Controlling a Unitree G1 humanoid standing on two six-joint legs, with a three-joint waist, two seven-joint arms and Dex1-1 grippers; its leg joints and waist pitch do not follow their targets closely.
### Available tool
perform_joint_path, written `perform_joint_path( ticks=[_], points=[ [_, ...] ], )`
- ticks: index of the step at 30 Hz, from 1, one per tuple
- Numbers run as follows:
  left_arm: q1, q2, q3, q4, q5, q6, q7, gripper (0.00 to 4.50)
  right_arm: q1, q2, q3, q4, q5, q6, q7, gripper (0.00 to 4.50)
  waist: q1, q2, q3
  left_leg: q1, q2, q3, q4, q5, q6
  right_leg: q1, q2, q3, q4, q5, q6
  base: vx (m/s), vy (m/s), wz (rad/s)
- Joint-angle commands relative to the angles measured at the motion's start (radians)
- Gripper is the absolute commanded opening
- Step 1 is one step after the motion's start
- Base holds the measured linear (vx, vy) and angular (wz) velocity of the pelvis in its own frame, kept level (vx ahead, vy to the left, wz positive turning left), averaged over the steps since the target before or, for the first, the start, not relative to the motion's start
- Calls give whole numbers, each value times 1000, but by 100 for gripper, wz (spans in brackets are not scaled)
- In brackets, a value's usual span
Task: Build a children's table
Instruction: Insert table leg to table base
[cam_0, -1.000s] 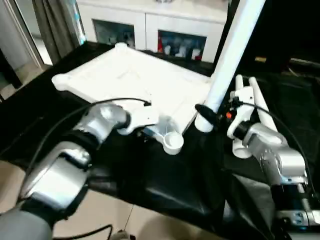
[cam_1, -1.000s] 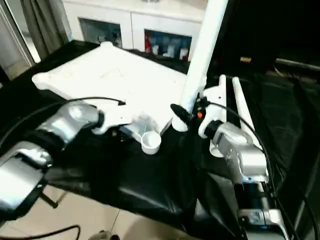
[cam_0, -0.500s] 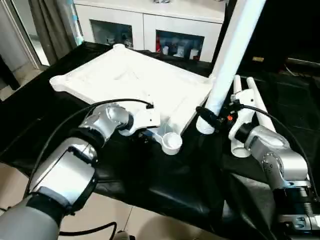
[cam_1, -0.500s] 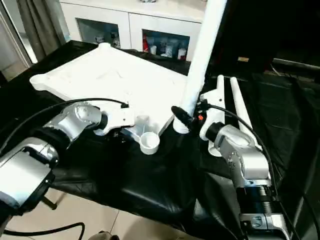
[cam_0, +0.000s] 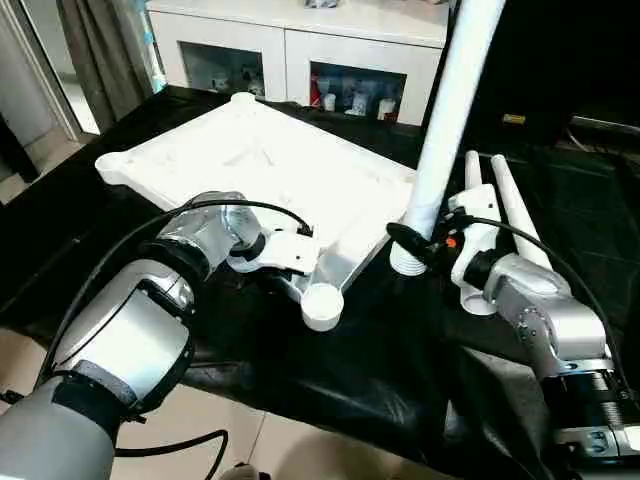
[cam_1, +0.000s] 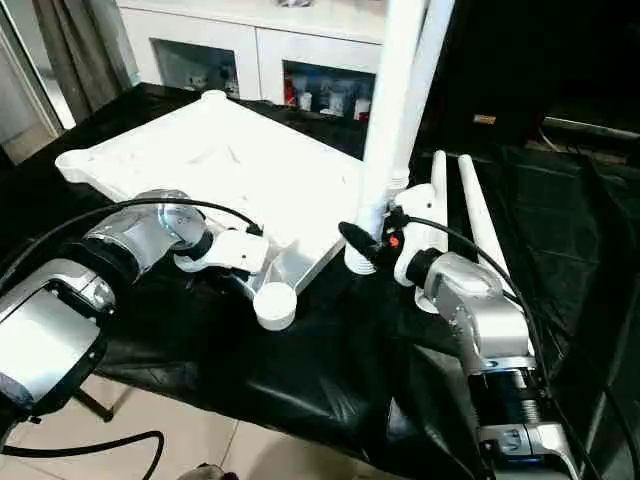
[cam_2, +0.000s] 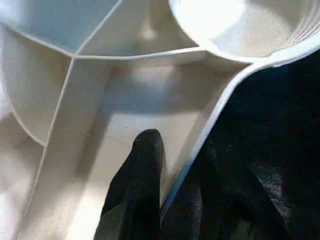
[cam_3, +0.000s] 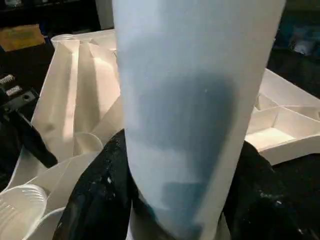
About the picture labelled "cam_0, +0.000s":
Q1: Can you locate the white plastic table top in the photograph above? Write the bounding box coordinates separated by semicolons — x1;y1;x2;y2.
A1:
94;92;420;333

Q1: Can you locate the white plastic table leg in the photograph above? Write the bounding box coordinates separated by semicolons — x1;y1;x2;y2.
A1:
388;0;507;277
458;151;497;317
490;155;557;274

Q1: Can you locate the black plastic sheet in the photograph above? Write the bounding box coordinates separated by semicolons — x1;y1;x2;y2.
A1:
0;84;640;480

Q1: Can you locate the black backdrop cloth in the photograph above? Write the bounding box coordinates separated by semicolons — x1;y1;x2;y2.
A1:
424;0;640;147

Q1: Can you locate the white glass-door cabinet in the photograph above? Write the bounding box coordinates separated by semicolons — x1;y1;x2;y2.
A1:
147;0;451;126

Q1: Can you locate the light blue strip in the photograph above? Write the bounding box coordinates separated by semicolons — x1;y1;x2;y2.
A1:
143;14;167;94

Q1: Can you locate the grey curtain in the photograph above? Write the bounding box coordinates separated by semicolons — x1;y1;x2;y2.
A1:
56;0;156;122

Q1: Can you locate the black furniture piece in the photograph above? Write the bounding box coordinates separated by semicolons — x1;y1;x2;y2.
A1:
0;112;40;184

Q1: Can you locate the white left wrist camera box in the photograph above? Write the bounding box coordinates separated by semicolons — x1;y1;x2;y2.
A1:
227;226;322;277

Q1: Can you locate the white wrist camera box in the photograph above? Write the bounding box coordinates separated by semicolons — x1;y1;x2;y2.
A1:
446;183;500;297
227;226;322;277

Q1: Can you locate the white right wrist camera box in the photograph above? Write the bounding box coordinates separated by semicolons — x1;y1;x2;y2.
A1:
446;183;500;297

